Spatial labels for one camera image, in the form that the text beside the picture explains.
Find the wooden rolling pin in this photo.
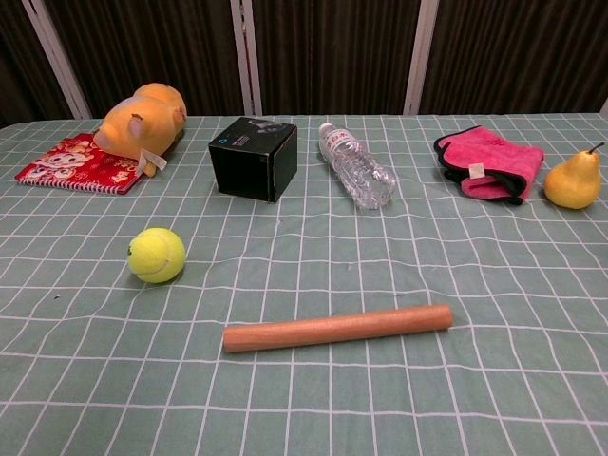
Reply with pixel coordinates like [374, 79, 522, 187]
[222, 304, 454, 354]

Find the dark pleated curtain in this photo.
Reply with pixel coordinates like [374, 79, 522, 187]
[0, 0, 608, 129]

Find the orange plush pig toy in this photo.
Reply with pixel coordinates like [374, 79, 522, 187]
[91, 83, 188, 178]

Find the yellow pear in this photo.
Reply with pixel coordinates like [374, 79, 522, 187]
[543, 142, 605, 210]

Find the pink folded towel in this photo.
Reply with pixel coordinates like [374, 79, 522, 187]
[433, 124, 545, 206]

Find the black cardboard box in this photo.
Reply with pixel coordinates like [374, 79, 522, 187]
[208, 116, 299, 204]

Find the red spiral notebook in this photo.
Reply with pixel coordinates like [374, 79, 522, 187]
[14, 132, 146, 196]

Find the yellow tennis ball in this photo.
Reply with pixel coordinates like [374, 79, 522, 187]
[126, 227, 187, 285]

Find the green checked tablecloth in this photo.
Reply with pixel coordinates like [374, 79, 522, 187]
[0, 112, 608, 456]

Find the white curtain frame post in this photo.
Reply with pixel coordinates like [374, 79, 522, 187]
[21, 0, 94, 120]
[403, 0, 441, 116]
[229, 0, 264, 117]

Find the clear plastic water bottle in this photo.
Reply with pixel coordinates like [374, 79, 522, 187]
[318, 122, 398, 211]

